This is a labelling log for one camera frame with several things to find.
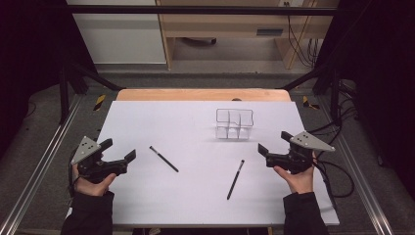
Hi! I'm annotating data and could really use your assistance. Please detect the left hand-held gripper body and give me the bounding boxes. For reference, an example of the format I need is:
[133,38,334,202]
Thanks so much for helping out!
[70,135,129,184]

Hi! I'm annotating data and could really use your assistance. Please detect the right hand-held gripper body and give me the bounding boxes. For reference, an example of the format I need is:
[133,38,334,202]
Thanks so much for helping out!
[265,130,336,175]

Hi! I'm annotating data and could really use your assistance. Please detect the clear plastic organizer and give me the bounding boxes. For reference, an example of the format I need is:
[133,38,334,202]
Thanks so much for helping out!
[214,108,254,141]

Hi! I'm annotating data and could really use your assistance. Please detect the person's left hand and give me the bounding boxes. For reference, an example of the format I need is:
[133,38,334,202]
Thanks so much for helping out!
[71,163,117,198]

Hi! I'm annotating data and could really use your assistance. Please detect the person's right hand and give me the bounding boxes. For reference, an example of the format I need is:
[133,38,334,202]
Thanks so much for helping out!
[273,153,318,195]

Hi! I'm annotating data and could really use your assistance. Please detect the yellow clamp right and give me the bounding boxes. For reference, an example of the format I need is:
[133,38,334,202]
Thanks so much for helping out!
[301,95,321,111]

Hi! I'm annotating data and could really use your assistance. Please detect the yellow clamp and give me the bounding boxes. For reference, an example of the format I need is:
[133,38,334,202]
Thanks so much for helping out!
[92,94,107,112]
[301,95,321,111]

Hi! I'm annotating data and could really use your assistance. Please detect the yellow clamp left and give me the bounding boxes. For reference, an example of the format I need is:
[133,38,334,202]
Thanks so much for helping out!
[92,94,107,112]

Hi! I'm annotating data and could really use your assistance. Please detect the black metal stand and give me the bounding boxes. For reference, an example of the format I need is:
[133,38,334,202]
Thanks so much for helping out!
[58,62,126,125]
[280,65,342,125]

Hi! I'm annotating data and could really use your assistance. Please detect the white table board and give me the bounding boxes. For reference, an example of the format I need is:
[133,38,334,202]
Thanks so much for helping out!
[64,100,341,227]

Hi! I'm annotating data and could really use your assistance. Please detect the wooden table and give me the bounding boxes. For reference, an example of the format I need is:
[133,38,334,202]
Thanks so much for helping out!
[115,88,292,103]

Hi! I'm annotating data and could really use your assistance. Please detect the black curtain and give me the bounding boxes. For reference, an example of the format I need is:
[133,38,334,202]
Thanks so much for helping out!
[0,0,99,158]
[314,0,415,200]

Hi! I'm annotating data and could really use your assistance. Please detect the white cabinet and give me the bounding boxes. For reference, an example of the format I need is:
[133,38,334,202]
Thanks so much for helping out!
[66,0,167,66]

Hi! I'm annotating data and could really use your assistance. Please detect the wooden desk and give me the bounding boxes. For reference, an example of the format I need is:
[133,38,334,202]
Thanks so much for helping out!
[156,0,341,71]

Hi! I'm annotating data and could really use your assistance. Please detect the black floor cables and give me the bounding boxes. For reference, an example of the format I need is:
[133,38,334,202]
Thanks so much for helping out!
[306,79,360,158]

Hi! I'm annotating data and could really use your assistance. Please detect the aluminium rail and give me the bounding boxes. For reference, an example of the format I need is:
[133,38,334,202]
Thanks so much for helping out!
[317,94,395,235]
[0,94,84,235]

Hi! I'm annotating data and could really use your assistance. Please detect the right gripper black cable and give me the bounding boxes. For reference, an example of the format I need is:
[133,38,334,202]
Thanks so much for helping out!
[311,160,355,211]

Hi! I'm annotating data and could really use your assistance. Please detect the black hanging cables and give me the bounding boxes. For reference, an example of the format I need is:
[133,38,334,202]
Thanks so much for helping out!
[283,1,322,68]

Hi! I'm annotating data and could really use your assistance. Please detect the black horizontal frame bar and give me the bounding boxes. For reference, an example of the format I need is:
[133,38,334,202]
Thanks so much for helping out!
[65,4,339,17]

